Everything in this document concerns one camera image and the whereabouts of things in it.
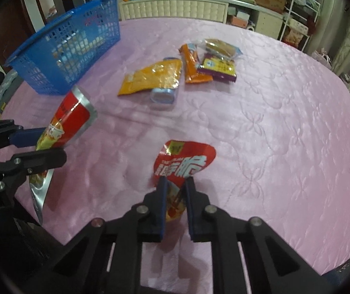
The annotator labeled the cardboard box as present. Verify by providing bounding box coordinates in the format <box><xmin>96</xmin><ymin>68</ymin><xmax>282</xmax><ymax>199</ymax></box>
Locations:
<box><xmin>252</xmin><ymin>0</ymin><xmax>286</xmax><ymax>14</ymax></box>

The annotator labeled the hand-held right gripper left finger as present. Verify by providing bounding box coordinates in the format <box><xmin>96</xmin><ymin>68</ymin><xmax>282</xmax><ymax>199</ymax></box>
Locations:
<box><xmin>31</xmin><ymin>178</ymin><xmax>169</xmax><ymax>294</ymax></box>

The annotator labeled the white shelf rack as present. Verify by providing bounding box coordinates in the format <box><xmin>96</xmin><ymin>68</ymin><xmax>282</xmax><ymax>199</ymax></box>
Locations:
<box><xmin>279</xmin><ymin>0</ymin><xmax>321</xmax><ymax>49</ymax></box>

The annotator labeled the pink tablecloth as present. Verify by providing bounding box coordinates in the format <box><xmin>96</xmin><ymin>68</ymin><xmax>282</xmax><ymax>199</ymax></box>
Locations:
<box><xmin>0</xmin><ymin>17</ymin><xmax>350</xmax><ymax>276</ymax></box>

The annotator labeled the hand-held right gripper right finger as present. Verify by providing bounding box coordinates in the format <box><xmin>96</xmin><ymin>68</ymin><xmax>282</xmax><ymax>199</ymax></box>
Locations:
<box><xmin>184</xmin><ymin>176</ymin><xmax>322</xmax><ymax>294</ymax></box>

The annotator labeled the orange box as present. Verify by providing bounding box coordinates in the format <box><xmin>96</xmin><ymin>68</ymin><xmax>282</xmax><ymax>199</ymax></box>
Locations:
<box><xmin>228</xmin><ymin>15</ymin><xmax>250</xmax><ymax>26</ymax></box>

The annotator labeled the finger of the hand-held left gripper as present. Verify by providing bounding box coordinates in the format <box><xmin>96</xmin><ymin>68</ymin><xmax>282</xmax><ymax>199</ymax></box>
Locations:
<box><xmin>0</xmin><ymin>121</ymin><xmax>45</xmax><ymax>155</ymax></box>
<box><xmin>0</xmin><ymin>147</ymin><xmax>68</xmax><ymax>190</ymax></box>

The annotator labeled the white television cabinet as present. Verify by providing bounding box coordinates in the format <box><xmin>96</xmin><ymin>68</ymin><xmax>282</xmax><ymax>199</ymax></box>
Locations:
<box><xmin>118</xmin><ymin>0</ymin><xmax>286</xmax><ymax>40</ymax></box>

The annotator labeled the narrow orange snack packet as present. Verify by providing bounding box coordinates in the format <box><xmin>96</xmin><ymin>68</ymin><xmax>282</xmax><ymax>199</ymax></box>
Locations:
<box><xmin>179</xmin><ymin>43</ymin><xmax>214</xmax><ymax>84</ymax></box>

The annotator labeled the blue plastic basket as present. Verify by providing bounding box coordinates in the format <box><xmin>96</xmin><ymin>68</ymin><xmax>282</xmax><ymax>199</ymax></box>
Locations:
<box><xmin>4</xmin><ymin>0</ymin><xmax>123</xmax><ymax>95</ymax></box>

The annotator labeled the purple snack packet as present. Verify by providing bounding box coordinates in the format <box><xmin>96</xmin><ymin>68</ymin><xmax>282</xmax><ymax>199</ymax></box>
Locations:
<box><xmin>197</xmin><ymin>53</ymin><xmax>237</xmax><ymax>83</ymax></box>

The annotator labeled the clear biscuit packet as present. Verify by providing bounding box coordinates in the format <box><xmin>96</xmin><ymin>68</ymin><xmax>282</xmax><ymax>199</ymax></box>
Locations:
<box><xmin>193</xmin><ymin>38</ymin><xmax>243</xmax><ymax>60</ymax></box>

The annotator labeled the red silver-edged snack packet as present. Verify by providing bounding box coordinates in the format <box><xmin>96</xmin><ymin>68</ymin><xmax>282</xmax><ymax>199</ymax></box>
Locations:
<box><xmin>28</xmin><ymin>86</ymin><xmax>98</xmax><ymax>224</ymax></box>

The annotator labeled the light blue snack packet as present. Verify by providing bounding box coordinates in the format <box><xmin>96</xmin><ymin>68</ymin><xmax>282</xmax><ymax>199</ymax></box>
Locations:
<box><xmin>150</xmin><ymin>56</ymin><xmax>178</xmax><ymax>104</ymax></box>

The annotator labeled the red snack packet white lettering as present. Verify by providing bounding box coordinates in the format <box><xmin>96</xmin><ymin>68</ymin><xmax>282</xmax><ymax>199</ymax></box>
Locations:
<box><xmin>153</xmin><ymin>140</ymin><xmax>217</xmax><ymax>222</ymax></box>

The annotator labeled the yellow orange snack packet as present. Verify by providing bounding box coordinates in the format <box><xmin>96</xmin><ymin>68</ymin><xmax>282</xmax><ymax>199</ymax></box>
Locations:
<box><xmin>117</xmin><ymin>59</ymin><xmax>183</xmax><ymax>97</ymax></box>

